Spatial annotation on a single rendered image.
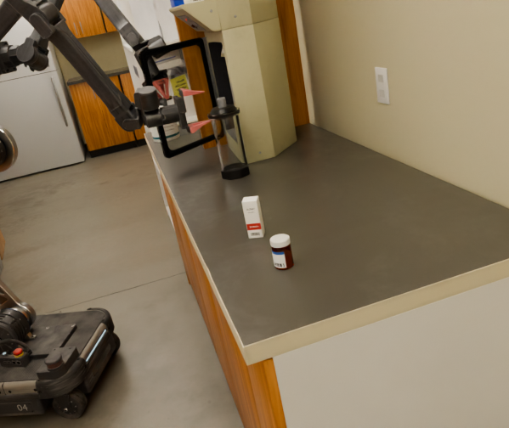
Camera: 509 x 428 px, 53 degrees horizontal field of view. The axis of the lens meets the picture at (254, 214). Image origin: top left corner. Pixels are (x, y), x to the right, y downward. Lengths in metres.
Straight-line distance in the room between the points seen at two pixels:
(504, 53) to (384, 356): 0.70
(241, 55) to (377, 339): 1.14
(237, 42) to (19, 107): 5.14
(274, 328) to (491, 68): 0.77
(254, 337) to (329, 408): 0.23
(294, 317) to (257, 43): 1.13
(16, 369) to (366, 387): 1.72
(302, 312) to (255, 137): 1.02
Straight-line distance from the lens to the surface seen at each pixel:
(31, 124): 6.79
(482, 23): 1.34
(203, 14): 1.81
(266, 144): 1.90
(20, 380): 2.40
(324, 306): 0.98
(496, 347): 1.21
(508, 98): 1.30
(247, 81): 1.85
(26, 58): 2.26
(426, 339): 1.08
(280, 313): 0.98
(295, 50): 2.29
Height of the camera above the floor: 1.48
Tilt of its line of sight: 22 degrees down
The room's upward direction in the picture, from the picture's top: 11 degrees counter-clockwise
